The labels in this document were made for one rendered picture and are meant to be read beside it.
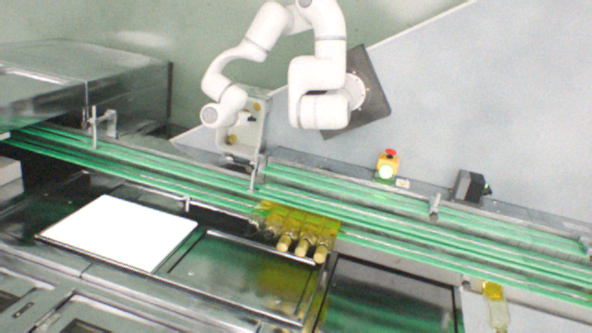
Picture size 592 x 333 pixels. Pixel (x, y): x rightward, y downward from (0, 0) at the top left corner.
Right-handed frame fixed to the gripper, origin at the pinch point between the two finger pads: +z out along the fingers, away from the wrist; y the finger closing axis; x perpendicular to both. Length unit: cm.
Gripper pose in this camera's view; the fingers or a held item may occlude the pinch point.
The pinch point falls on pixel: (242, 116)
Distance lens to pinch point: 156.2
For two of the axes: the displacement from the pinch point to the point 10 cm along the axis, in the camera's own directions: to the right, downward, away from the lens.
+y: 9.5, 2.4, -1.9
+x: 2.1, -9.7, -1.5
